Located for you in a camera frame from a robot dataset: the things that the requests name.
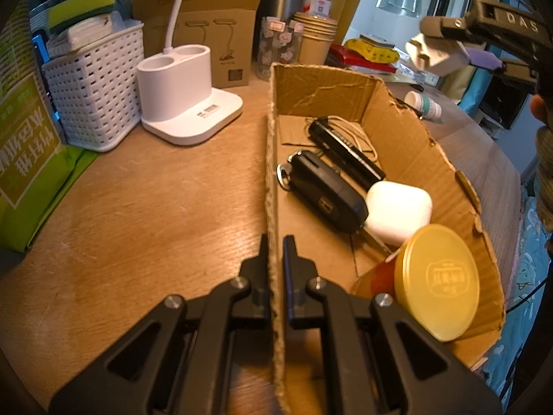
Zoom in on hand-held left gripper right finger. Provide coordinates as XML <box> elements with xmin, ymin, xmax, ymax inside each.
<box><xmin>283</xmin><ymin>236</ymin><xmax>504</xmax><ymax>415</ymax></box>

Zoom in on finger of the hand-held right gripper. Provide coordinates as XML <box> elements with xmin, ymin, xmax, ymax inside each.
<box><xmin>445</xmin><ymin>0</ymin><xmax>553</xmax><ymax>53</ymax></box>
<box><xmin>469</xmin><ymin>48</ymin><xmax>541</xmax><ymax>93</ymax></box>

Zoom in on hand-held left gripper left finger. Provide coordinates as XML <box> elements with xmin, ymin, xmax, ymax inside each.
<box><xmin>48</xmin><ymin>233</ymin><xmax>272</xmax><ymax>415</ymax></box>

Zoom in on cardboard box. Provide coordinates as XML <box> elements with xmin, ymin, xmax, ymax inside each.
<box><xmin>264</xmin><ymin>63</ymin><xmax>506</xmax><ymax>415</ymax></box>

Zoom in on white power adapter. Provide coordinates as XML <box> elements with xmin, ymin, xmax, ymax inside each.
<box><xmin>405</xmin><ymin>15</ymin><xmax>471</xmax><ymax>79</ymax></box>

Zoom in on black car key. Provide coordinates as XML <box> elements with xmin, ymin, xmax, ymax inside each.
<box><xmin>276</xmin><ymin>149</ymin><xmax>370</xmax><ymax>233</ymax></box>

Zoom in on white earbuds case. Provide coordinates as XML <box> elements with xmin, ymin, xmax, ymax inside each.
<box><xmin>365</xmin><ymin>181</ymin><xmax>433</xmax><ymax>245</ymax></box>

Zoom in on black flashlight with cord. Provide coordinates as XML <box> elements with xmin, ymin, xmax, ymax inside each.
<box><xmin>304</xmin><ymin>116</ymin><xmax>386</xmax><ymax>188</ymax></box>

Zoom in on orange can with yellow lid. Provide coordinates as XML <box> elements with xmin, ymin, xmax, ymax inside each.
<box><xmin>349</xmin><ymin>224</ymin><xmax>481</xmax><ymax>342</ymax></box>

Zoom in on person's right hand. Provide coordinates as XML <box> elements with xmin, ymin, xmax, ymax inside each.
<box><xmin>529</xmin><ymin>93</ymin><xmax>553</xmax><ymax>225</ymax></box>

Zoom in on black television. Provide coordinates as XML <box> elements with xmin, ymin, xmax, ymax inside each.
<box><xmin>479</xmin><ymin>73</ymin><xmax>530</xmax><ymax>129</ymax></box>

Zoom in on white pill bottle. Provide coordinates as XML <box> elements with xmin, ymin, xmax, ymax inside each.
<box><xmin>404</xmin><ymin>91</ymin><xmax>442</xmax><ymax>120</ymax></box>

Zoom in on yellow packet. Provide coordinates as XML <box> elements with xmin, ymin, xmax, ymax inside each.
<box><xmin>343</xmin><ymin>38</ymin><xmax>400</xmax><ymax>63</ymax></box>

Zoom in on small grey box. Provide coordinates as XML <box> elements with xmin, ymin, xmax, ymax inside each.
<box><xmin>358</xmin><ymin>32</ymin><xmax>395</xmax><ymax>48</ymax></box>

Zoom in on stack of paper cups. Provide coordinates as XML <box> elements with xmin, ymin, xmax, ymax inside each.
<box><xmin>290</xmin><ymin>13</ymin><xmax>338</xmax><ymax>66</ymax></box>

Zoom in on white desk lamp base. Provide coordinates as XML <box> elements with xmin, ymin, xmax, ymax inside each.
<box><xmin>137</xmin><ymin>0</ymin><xmax>244</xmax><ymax>146</ymax></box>

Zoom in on flower print glass jar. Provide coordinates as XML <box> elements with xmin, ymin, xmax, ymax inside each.
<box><xmin>257</xmin><ymin>16</ymin><xmax>303</xmax><ymax>81</ymax></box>

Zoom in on stainless steel tumbler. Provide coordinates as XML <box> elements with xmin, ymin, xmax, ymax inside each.
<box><xmin>260</xmin><ymin>0</ymin><xmax>305</xmax><ymax>48</ymax></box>

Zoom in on brown cardboard lamp packaging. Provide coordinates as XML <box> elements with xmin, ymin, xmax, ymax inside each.
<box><xmin>130</xmin><ymin>0</ymin><xmax>269</xmax><ymax>89</ymax></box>

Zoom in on white woven plastic basket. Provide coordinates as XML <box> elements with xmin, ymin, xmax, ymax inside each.
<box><xmin>41</xmin><ymin>21</ymin><xmax>145</xmax><ymax>153</ymax></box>

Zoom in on green tissue package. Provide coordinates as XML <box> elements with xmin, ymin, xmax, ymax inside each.
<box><xmin>0</xmin><ymin>0</ymin><xmax>98</xmax><ymax>253</ymax></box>

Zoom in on white tissue pack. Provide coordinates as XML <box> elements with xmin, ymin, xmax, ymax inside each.
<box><xmin>47</xmin><ymin>14</ymin><xmax>117</xmax><ymax>53</ymax></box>

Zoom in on blue flat device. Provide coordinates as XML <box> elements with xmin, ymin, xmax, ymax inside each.
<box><xmin>31</xmin><ymin>30</ymin><xmax>53</xmax><ymax>109</ymax></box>

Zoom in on yellow green sponge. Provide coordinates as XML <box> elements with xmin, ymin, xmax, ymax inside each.
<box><xmin>47</xmin><ymin>0</ymin><xmax>118</xmax><ymax>35</ymax></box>

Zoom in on black cable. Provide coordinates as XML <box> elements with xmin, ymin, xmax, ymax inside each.
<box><xmin>505</xmin><ymin>274</ymin><xmax>550</xmax><ymax>313</ymax></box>

